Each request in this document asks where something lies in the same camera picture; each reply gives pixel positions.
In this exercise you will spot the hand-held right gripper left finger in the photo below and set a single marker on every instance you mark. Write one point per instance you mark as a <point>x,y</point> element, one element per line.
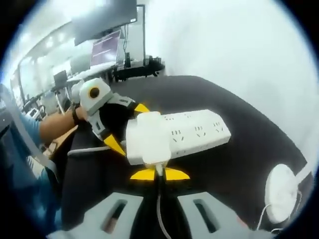
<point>99,219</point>

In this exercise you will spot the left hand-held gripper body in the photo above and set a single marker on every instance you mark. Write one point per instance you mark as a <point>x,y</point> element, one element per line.
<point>99,99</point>

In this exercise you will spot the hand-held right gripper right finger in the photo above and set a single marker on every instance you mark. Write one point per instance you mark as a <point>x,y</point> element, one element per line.
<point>224,219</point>

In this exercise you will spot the white desk lamp plug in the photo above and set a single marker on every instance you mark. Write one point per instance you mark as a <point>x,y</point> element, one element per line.
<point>149,139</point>

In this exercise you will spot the white desk lamp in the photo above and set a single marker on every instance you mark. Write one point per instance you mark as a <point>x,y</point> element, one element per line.
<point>281,194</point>

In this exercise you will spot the white power strip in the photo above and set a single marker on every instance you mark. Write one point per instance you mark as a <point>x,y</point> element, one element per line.
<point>199,132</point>

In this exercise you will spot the white office desk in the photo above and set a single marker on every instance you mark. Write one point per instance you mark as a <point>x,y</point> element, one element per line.
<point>92,72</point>

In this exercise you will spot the dark office desk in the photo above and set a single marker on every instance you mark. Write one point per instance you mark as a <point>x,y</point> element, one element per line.
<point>139,71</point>

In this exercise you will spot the desk monitor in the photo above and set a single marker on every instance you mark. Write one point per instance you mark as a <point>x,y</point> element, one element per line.
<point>104,48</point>

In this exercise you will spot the person's right hand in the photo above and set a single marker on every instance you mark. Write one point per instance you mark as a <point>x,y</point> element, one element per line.
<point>242,221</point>

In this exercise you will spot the person's left hand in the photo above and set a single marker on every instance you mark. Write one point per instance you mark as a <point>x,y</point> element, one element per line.
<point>81,114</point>

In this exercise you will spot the light brown board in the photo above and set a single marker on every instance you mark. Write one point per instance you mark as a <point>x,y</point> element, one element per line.
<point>62,140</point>

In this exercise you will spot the small black monitor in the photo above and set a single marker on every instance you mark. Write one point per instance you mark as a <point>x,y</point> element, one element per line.
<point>60,77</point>

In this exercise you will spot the person's blue shirt torso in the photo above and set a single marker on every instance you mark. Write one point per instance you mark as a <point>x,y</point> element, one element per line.
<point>30,127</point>

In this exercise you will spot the black partition frame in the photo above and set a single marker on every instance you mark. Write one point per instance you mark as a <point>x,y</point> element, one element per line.
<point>144,35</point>

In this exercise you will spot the large black wall monitor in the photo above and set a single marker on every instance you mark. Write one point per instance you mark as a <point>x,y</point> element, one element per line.
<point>104,20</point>

